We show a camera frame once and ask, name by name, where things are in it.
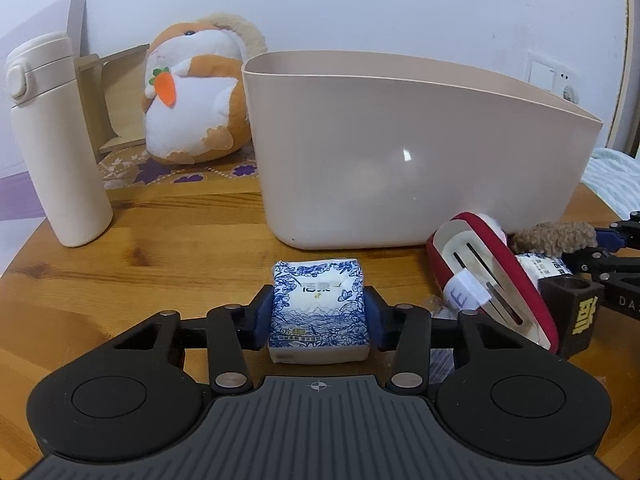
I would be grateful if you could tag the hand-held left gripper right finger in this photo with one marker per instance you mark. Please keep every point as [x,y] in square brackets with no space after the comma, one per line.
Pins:
[374,320]

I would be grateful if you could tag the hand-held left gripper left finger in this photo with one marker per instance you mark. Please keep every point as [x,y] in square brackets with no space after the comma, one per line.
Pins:
[262,320]

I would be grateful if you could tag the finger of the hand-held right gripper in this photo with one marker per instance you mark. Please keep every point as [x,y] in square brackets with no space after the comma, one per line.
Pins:
[607,236]
[595,260]

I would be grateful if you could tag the brown curly plush toy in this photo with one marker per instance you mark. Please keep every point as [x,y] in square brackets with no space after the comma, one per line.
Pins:
[555,237]

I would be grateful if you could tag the blue white tissue pack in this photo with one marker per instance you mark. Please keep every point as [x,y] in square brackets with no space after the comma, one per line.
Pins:
[320,310]
[542,267]

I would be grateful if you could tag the beige plastic container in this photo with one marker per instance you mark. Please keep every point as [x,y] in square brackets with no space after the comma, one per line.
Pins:
[400,160]

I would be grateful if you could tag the black block with gold character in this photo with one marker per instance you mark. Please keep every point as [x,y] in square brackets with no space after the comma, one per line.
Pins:
[575,320]

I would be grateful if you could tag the striped pale teal pillow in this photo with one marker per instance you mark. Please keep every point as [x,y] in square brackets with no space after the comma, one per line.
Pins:
[615,180]

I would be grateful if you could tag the purple flower patterned mat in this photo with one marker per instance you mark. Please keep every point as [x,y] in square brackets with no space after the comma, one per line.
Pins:
[150,170]

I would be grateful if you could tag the orange white hamster plush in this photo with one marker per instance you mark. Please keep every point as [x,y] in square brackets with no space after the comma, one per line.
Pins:
[195,110]

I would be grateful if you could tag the cream thermos bottle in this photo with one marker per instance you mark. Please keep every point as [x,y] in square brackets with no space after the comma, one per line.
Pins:
[55,150]

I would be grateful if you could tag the wooden stand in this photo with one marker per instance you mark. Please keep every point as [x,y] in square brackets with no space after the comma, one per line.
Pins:
[100,100]

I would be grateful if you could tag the white wall socket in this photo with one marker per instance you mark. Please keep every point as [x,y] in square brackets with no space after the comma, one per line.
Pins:
[567,77]

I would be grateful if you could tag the white wall switch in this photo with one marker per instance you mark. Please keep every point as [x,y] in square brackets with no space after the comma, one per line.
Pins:
[541,71]

